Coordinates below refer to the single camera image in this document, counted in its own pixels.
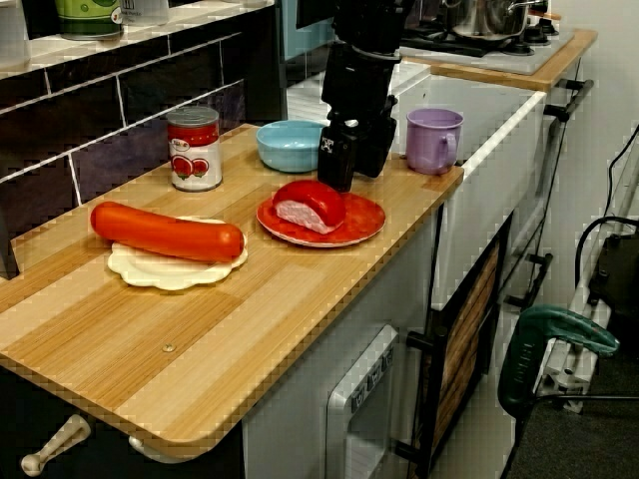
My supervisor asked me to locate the black burner grate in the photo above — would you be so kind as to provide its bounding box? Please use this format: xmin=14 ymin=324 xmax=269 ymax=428
xmin=400 ymin=24 xmax=502 ymax=59

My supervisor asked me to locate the black oven handle bar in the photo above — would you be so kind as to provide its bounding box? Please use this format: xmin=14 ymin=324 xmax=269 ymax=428
xmin=542 ymin=77 xmax=596 ymax=124
xmin=504 ymin=251 xmax=554 ymax=310

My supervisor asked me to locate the white stove cabinet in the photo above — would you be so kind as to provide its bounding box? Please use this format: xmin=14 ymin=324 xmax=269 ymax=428
xmin=498 ymin=54 xmax=600 ymax=325

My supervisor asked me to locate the aluminium frame rail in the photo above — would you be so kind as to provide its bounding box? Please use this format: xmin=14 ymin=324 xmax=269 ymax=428
xmin=536 ymin=149 xmax=639 ymax=415

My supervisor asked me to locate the steel cooking pot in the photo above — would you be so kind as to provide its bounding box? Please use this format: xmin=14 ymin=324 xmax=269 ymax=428
xmin=441 ymin=0 xmax=544 ymax=42

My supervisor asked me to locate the grey toy stove top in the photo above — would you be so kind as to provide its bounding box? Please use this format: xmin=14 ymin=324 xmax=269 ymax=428
xmin=398 ymin=19 xmax=576 ymax=76

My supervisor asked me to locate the green label tin can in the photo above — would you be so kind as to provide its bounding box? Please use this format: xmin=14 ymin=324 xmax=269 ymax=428
xmin=53 ymin=0 xmax=125 ymax=42

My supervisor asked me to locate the tomato label tin can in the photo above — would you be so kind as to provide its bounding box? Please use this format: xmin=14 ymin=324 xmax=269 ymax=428
xmin=166 ymin=105 xmax=224 ymax=194

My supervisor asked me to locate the dark upright panel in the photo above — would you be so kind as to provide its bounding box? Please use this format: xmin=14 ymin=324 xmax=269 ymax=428
xmin=243 ymin=4 xmax=290 ymax=132

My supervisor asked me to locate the orange toy sausage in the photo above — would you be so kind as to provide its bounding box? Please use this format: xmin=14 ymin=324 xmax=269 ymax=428
xmin=89 ymin=201 xmax=247 ymax=264

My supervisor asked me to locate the light blue bowl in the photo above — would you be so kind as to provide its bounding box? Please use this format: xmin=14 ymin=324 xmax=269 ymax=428
xmin=256 ymin=119 xmax=328 ymax=175

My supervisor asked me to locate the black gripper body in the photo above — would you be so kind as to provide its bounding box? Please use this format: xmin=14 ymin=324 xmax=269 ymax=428
xmin=321 ymin=47 xmax=400 ymax=137

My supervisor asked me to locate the thin black cable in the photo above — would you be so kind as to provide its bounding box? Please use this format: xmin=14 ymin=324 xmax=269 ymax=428
xmin=606 ymin=134 xmax=639 ymax=216

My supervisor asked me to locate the small white lidded jar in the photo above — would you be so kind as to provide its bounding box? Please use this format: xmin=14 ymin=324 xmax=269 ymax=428
xmin=119 ymin=0 xmax=171 ymax=28

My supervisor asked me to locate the toy ham slice red rind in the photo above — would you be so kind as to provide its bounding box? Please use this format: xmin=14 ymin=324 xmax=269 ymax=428
xmin=272 ymin=180 xmax=347 ymax=235

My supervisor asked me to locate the cream drawer handle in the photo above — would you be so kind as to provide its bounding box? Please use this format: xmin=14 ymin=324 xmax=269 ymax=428
xmin=128 ymin=434 xmax=176 ymax=465
xmin=19 ymin=413 xmax=93 ymax=478

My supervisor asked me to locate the black door handle bar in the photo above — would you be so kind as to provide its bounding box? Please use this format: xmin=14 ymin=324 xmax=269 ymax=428
xmin=393 ymin=326 xmax=450 ymax=468

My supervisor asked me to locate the white counter cabinet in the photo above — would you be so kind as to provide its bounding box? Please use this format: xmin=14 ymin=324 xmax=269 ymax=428
xmin=242 ymin=204 xmax=443 ymax=479

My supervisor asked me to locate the white appliance door grey frame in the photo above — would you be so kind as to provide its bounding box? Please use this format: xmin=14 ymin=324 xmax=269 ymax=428
xmin=325 ymin=323 xmax=400 ymax=479

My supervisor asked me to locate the black cabinet front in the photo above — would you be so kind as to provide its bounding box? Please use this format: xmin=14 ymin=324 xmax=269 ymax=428
xmin=0 ymin=363 xmax=246 ymax=479

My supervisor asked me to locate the purple plastic mug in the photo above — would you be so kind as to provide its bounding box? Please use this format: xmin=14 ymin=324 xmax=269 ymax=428
xmin=405 ymin=107 xmax=465 ymax=176

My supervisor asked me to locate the wood panel door black frame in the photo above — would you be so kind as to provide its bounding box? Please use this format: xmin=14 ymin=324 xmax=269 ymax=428
xmin=426 ymin=214 xmax=515 ymax=479

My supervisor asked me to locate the thick black cable loop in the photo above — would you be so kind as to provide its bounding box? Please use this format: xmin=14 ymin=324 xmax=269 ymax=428
xmin=573 ymin=214 xmax=639 ymax=300

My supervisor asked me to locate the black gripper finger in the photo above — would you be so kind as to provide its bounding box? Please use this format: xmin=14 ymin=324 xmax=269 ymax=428
xmin=318 ymin=129 xmax=358 ymax=194
xmin=354 ymin=122 xmax=396 ymax=179

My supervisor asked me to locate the green handled tool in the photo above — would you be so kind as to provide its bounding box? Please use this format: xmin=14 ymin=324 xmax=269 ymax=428
xmin=497 ymin=304 xmax=622 ymax=409

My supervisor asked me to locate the red plate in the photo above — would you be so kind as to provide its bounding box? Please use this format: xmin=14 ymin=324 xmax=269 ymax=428
xmin=256 ymin=192 xmax=387 ymax=249

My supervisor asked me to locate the straight black tool cable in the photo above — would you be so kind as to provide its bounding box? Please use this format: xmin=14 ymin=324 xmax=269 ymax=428
xmin=533 ymin=393 xmax=639 ymax=403

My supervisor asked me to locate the black box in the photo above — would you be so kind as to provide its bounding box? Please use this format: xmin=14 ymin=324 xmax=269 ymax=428
xmin=588 ymin=232 xmax=639 ymax=330

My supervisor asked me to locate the cream scalloped plate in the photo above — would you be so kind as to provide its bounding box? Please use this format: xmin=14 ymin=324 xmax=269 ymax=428
xmin=107 ymin=217 xmax=250 ymax=291

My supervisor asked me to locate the white toy sink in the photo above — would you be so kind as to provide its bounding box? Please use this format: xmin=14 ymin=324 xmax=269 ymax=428
xmin=287 ymin=57 xmax=549 ymax=311

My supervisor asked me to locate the translucent plastic container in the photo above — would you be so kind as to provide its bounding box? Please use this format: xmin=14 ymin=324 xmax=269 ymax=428
xmin=0 ymin=0 xmax=32 ymax=72

